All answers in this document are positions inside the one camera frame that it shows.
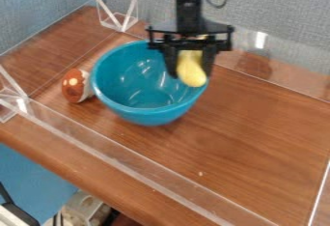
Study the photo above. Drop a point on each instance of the brown white toy mushroom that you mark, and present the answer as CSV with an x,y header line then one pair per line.
x,y
77,85

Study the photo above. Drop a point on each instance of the clear acrylic back barrier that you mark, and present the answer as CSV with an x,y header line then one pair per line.
x,y
291,64

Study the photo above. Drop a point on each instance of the clear acrylic barrier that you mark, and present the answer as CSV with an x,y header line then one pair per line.
x,y
291,64
128,180

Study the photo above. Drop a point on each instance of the grey box under table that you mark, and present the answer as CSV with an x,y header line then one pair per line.
x,y
84,210

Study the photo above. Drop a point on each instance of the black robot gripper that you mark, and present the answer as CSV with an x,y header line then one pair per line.
x,y
192,32

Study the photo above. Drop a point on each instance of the yellow toy banana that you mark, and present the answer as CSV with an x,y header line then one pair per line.
x,y
189,68

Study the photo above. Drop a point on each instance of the blue plastic bowl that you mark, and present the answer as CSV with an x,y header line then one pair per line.
x,y
132,83

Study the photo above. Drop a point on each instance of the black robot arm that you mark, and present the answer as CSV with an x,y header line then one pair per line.
x,y
190,32

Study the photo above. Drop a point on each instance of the clear acrylic front barrier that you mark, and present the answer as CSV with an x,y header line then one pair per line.
x,y
128,180

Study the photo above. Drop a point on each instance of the black chair edge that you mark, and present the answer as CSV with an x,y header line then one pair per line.
x,y
10,205

